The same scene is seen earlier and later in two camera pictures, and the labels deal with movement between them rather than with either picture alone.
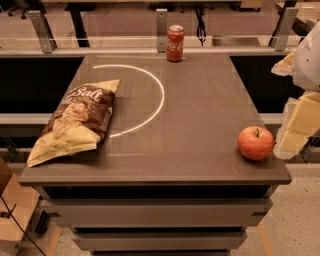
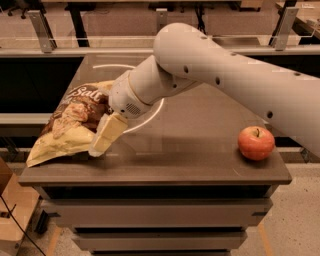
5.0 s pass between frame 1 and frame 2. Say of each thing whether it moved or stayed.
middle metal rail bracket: stayed
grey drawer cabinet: stayed
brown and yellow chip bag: stayed
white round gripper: moved
